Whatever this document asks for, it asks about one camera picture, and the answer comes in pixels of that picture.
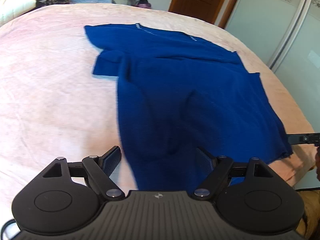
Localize blue v-neck sweater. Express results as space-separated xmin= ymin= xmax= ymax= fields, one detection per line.
xmin=85 ymin=23 xmax=292 ymax=192

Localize pink bedspread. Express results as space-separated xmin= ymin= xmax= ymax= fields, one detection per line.
xmin=1 ymin=4 xmax=312 ymax=213

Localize white quilted duvet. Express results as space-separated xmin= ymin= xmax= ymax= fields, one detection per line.
xmin=0 ymin=0 xmax=36 ymax=26

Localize black cable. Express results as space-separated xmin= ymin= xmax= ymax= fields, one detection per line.
xmin=0 ymin=218 xmax=20 ymax=238

